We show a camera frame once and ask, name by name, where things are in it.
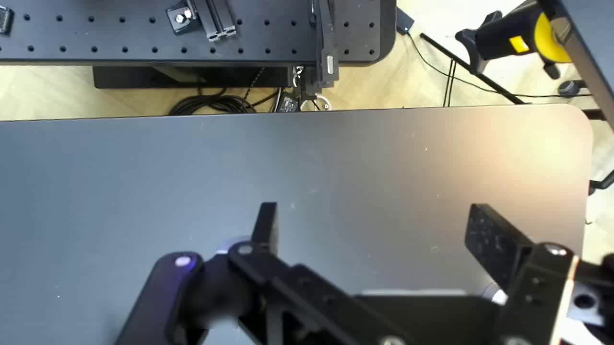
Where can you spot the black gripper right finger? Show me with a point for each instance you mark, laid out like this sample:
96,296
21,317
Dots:
491,242

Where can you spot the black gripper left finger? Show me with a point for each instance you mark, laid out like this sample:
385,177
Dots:
264,223

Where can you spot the thin black rod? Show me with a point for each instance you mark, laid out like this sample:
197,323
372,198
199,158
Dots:
472,70

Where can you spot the black upright bar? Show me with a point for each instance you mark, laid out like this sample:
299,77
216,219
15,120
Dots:
326,45

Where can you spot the yellow and black clamp tool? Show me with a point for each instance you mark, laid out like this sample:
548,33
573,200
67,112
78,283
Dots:
510,35

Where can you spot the black side table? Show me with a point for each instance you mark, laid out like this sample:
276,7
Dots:
591,45

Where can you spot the black perforated breadboard table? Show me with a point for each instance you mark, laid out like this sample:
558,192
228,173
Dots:
126,39

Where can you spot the aluminium extrusion rail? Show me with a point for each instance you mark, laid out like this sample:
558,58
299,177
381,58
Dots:
216,20

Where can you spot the small aluminium corner bracket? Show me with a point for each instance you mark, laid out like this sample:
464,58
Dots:
182,18

